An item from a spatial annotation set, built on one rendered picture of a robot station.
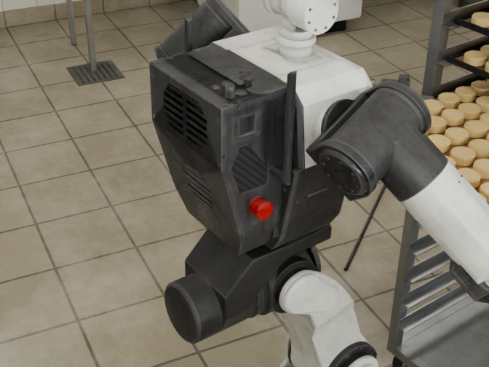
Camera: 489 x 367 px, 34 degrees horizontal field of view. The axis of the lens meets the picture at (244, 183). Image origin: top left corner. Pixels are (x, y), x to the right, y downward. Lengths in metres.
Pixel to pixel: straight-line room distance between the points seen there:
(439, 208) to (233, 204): 0.30
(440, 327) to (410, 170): 1.42
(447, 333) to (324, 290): 1.05
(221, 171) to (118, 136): 2.59
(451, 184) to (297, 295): 0.42
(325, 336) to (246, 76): 0.63
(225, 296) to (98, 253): 1.67
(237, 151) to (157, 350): 1.50
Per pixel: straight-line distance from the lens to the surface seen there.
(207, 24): 1.41
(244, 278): 1.35
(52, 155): 3.63
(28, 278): 2.93
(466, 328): 2.52
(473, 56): 1.91
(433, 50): 1.92
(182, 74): 1.21
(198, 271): 1.40
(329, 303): 1.51
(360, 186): 1.09
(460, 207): 1.14
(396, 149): 1.11
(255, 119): 1.15
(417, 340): 2.44
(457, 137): 1.74
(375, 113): 1.11
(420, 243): 2.20
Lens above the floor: 1.79
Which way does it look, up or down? 32 degrees down
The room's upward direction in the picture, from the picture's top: straight up
